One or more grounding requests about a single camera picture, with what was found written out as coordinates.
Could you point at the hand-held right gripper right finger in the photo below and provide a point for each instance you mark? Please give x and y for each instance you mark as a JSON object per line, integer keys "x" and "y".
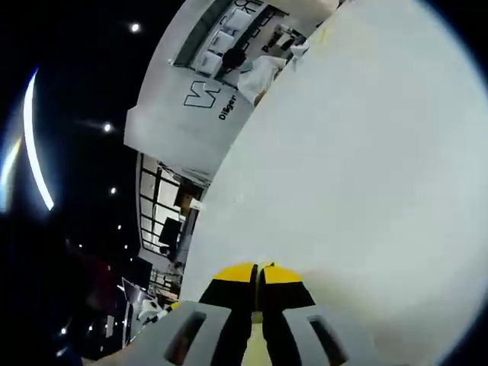
{"x": 289, "y": 301}

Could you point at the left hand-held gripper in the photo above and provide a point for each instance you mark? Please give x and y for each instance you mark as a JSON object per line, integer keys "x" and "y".
{"x": 152, "y": 310}

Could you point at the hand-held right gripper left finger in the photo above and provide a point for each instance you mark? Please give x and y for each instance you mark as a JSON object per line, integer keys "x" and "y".
{"x": 225, "y": 305}

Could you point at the black computer monitor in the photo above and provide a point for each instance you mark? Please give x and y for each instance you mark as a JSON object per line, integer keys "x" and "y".
{"x": 169, "y": 230}

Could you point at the cardboard box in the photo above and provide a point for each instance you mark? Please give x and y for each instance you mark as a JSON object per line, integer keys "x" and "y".
{"x": 185, "y": 198}

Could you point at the ceiling light strip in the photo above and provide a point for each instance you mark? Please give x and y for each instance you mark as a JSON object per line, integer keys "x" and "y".
{"x": 32, "y": 145}

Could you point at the white storage bin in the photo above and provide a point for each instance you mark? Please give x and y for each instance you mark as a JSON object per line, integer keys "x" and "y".
{"x": 224, "y": 41}
{"x": 241, "y": 19}
{"x": 210, "y": 62}

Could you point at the small white object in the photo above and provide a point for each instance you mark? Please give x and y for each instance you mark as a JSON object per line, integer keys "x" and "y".
{"x": 300, "y": 52}

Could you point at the grey metal shelf unit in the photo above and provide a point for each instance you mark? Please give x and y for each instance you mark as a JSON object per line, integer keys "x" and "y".
{"x": 198, "y": 38}

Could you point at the yellow tape mark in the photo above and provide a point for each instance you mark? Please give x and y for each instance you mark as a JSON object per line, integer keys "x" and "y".
{"x": 324, "y": 35}

